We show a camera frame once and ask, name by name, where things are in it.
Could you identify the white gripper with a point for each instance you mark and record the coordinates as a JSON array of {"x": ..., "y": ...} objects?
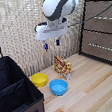
[{"x": 50, "y": 30}]

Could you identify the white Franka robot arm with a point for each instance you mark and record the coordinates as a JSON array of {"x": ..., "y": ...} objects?
[{"x": 57, "y": 4}]

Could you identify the brown drawer cabinet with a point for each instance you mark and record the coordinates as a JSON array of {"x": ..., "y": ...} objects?
[{"x": 100, "y": 36}]

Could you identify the bamboo folding screen panel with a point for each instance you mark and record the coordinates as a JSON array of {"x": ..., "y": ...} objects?
[
  {"x": 19, "y": 33},
  {"x": 71, "y": 46}
]

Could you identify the yellow bowl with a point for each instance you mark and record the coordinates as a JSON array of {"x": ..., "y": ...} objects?
[{"x": 39, "y": 79}]

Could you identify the blue bowl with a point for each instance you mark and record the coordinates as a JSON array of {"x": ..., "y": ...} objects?
[{"x": 59, "y": 87}]

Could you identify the black fabric storage box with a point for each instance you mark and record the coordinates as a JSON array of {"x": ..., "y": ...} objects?
[{"x": 13, "y": 94}]

